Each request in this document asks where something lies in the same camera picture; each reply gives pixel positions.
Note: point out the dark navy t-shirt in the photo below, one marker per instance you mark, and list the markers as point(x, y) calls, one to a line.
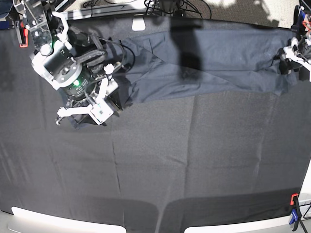
point(182, 63)

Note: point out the blue orange clamp bottom right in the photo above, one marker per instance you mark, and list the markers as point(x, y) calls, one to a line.
point(296, 219)

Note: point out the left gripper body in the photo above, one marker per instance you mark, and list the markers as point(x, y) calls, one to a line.
point(298, 51)

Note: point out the red black clamp left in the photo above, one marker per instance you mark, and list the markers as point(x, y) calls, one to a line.
point(22, 34)

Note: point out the black table cover cloth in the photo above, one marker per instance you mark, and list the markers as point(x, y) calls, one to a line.
point(161, 166)

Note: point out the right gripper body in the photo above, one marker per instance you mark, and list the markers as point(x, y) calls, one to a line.
point(84, 90)

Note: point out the white mount plate top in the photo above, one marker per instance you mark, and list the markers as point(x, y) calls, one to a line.
point(138, 24)

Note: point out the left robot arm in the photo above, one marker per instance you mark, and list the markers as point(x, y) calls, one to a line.
point(301, 26)

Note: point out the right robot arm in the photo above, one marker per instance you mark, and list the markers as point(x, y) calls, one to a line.
point(71, 61)

